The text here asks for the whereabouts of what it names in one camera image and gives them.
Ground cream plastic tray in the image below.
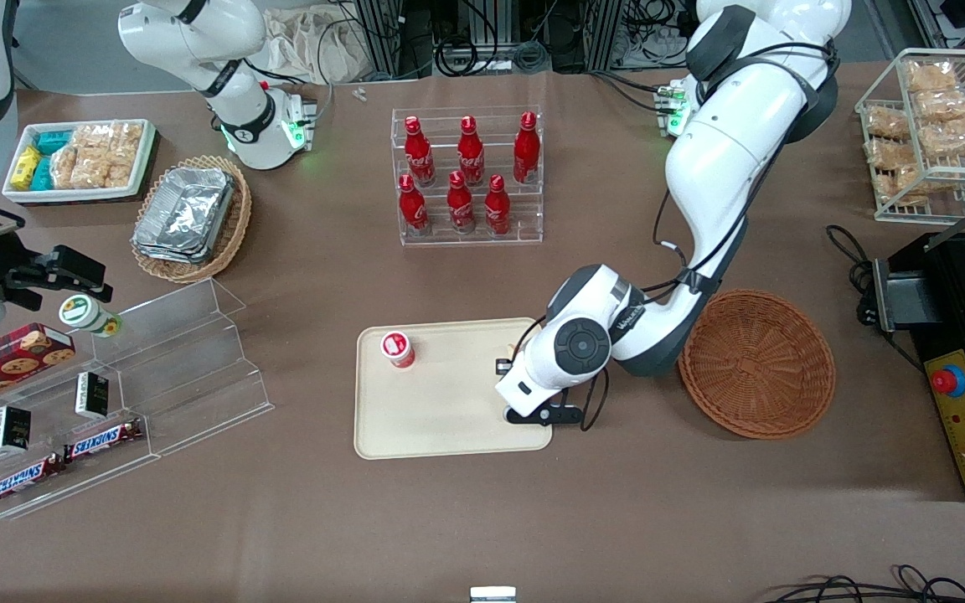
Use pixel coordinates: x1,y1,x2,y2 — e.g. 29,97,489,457
353,317,554,461

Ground oval wicker basket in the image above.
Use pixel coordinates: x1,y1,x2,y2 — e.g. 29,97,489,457
130,155,254,285

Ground round brown wicker basket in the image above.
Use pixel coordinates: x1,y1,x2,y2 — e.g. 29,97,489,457
678,289,837,440

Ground green white yogurt cup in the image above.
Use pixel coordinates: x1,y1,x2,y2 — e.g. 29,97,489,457
59,294,124,338

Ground white plastic bin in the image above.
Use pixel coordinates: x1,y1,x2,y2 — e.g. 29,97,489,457
2,118,157,205

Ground rice cracker snack bag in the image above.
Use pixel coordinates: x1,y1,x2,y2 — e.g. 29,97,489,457
913,89,965,123
891,163,946,204
111,123,145,162
905,59,958,93
51,149,86,190
921,116,965,158
72,123,115,152
83,151,137,190
865,106,912,141
866,137,921,171

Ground yellow snack packet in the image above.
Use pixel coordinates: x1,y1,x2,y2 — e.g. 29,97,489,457
11,146,42,193

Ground red plaid cookie box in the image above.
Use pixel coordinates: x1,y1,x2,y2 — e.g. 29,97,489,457
0,322,77,416

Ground small black box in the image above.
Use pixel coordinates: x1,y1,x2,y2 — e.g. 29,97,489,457
0,405,33,454
74,372,111,420

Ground red white cup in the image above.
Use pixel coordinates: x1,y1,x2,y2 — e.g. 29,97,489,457
379,331,417,370

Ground stack of foil trays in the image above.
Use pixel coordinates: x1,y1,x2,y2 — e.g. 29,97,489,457
132,167,237,265

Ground clear acrylic stepped shelf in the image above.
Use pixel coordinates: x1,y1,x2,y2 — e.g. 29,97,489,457
0,278,276,522

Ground clear acrylic bottle rack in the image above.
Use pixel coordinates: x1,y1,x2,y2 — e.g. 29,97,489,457
390,105,544,247

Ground snickers chocolate bar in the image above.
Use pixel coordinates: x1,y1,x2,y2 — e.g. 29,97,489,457
0,454,66,507
63,418,146,464

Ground red cola bottle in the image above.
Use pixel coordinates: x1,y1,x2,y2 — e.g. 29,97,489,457
483,173,513,236
403,116,436,187
398,173,431,236
457,116,486,187
446,170,477,235
513,111,541,185

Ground white cloth bag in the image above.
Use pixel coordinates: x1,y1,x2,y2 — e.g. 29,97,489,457
260,3,371,85

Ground grey power inlet box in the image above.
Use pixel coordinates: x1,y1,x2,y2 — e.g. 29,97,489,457
871,258,946,333

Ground black machine housing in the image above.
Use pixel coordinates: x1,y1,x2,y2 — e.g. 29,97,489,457
889,230,965,503

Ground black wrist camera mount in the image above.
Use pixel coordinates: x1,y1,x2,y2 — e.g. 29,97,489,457
503,402,582,427

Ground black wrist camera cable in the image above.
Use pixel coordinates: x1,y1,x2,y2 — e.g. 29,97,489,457
580,367,612,433

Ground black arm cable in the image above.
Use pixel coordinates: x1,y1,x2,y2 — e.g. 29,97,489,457
650,40,840,304

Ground black cable bundle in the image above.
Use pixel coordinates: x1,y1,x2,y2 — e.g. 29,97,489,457
432,0,552,77

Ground black power cable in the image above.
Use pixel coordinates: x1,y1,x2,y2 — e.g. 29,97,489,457
825,224,926,371

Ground aluminium frame post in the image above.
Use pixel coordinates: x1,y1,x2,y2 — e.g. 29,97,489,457
354,0,416,81

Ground black floor cables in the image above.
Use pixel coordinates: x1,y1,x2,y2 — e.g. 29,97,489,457
763,564,965,603

